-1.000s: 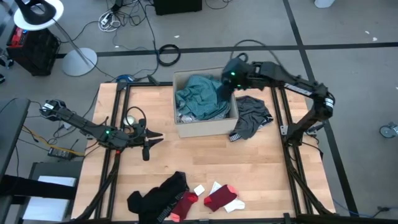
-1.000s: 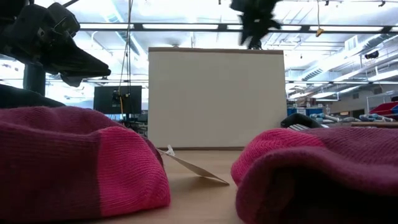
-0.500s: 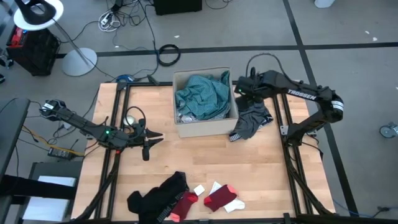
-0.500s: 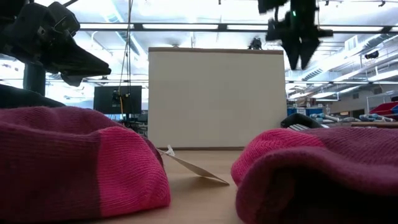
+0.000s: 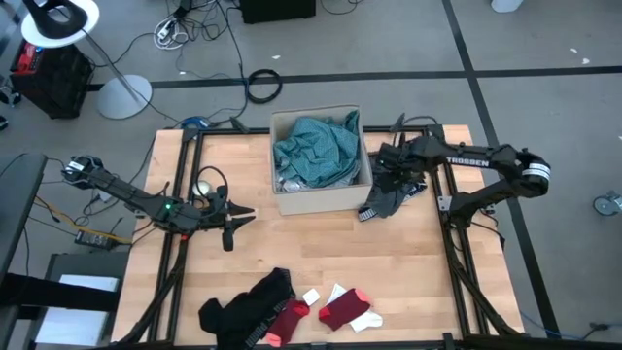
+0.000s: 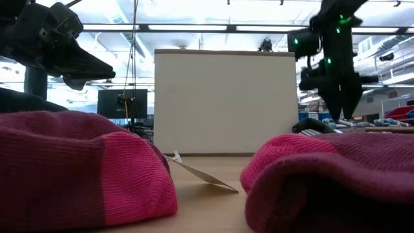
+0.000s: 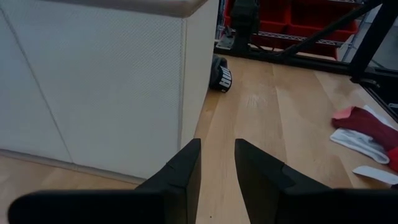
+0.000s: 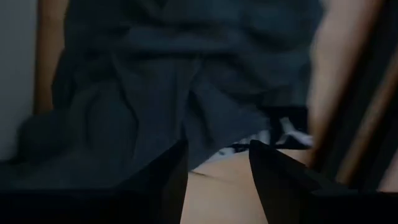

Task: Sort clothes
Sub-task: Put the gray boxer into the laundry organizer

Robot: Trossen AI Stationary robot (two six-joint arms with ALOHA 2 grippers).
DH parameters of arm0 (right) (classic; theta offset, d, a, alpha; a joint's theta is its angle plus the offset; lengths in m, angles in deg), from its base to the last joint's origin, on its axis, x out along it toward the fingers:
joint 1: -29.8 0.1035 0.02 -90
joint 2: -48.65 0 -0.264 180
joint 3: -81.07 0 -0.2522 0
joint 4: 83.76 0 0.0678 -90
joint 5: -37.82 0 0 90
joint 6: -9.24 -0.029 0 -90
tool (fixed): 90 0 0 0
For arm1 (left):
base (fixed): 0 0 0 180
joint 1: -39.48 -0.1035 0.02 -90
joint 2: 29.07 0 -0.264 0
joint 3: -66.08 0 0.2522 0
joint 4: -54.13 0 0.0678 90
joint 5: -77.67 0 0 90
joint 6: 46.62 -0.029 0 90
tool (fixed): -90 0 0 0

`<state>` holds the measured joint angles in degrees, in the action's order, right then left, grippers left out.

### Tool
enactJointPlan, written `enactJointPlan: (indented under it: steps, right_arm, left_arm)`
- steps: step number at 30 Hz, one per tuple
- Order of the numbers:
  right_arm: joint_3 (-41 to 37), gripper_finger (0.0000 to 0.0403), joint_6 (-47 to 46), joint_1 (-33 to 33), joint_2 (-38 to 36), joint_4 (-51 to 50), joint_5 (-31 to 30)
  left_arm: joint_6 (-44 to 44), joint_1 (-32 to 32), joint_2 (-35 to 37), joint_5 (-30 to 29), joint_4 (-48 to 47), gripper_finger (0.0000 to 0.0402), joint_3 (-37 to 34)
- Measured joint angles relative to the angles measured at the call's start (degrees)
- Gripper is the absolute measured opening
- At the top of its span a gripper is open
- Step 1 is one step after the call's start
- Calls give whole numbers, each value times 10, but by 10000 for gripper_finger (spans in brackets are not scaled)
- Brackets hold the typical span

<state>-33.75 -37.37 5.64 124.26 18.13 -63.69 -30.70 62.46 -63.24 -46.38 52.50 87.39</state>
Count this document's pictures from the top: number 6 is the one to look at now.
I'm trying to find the thin hanging cable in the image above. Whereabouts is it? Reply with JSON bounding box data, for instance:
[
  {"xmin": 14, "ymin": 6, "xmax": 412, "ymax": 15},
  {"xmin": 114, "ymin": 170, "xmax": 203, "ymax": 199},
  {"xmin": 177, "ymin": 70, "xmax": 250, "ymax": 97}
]
[{"xmin": 124, "ymin": 0, "xmax": 140, "ymax": 98}]

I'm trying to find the open cardboard box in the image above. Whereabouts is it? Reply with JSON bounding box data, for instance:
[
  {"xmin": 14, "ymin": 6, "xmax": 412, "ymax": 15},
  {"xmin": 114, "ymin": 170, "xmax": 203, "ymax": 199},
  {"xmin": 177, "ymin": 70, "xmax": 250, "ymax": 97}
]
[{"xmin": 153, "ymin": 48, "xmax": 300, "ymax": 157}]

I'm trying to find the blue bin with white label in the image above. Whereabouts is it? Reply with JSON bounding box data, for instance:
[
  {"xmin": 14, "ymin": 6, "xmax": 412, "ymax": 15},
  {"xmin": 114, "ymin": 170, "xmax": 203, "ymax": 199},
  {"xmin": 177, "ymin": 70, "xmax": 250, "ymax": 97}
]
[{"xmin": 298, "ymin": 111, "xmax": 333, "ymax": 122}]

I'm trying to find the long ceiling light fixture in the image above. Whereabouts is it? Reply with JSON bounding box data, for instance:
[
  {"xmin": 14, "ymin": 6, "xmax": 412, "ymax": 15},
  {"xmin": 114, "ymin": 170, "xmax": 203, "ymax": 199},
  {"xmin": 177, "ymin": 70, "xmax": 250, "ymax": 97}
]
[{"xmin": 80, "ymin": 22, "xmax": 414, "ymax": 36}]

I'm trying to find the black Puma garment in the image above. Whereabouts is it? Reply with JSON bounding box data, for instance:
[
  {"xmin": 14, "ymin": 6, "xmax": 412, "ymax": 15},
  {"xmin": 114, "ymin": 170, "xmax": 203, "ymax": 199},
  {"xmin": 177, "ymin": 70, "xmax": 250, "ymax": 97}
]
[{"xmin": 0, "ymin": 87, "xmax": 69, "ymax": 114}]

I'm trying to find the red storage bin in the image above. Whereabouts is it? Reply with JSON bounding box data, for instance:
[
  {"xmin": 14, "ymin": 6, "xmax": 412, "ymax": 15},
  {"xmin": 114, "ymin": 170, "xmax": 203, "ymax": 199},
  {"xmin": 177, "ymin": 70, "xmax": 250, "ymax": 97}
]
[{"xmin": 383, "ymin": 105, "xmax": 414, "ymax": 121}]

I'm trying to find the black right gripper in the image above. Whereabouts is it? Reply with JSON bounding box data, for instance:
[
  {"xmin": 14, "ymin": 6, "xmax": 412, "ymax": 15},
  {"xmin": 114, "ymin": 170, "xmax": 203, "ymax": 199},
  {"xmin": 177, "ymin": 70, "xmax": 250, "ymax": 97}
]
[{"xmin": 299, "ymin": 60, "xmax": 380, "ymax": 121}]

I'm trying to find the rolled grey blue cloth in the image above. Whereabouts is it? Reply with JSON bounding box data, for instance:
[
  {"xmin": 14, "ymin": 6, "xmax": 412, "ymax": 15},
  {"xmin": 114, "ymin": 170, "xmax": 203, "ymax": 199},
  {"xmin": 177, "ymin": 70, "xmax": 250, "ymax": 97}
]
[{"xmin": 373, "ymin": 118, "xmax": 409, "ymax": 128}]

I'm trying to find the maroon and pink sock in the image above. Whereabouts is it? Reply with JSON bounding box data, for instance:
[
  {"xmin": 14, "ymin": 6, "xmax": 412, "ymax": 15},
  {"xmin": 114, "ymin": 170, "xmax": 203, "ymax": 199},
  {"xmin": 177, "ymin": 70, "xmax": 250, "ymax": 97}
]
[
  {"xmin": 239, "ymin": 131, "xmax": 414, "ymax": 233},
  {"xmin": 0, "ymin": 109, "xmax": 179, "ymax": 232}
]

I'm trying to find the black monitor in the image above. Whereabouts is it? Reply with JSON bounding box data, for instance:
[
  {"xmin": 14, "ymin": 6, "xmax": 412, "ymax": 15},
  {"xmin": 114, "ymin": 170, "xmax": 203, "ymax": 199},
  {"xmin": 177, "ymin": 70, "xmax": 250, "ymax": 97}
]
[{"xmin": 97, "ymin": 89, "xmax": 149, "ymax": 120}]

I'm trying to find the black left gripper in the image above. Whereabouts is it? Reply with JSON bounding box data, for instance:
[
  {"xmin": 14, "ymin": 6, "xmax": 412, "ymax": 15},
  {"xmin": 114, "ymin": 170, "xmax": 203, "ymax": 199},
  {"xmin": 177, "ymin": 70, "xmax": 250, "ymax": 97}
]
[{"xmin": 0, "ymin": 3, "xmax": 116, "ymax": 92}]

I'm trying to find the white paper tag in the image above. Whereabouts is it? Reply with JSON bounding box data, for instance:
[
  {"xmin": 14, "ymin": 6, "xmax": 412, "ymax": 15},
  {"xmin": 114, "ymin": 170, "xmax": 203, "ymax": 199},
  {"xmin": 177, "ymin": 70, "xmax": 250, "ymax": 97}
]
[{"xmin": 163, "ymin": 150, "xmax": 240, "ymax": 194}]

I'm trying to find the black upright frame post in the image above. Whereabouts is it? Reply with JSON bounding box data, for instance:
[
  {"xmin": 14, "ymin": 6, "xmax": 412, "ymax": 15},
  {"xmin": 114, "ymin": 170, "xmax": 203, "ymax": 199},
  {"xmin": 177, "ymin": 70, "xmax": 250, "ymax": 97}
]
[{"xmin": 24, "ymin": 66, "xmax": 49, "ymax": 100}]

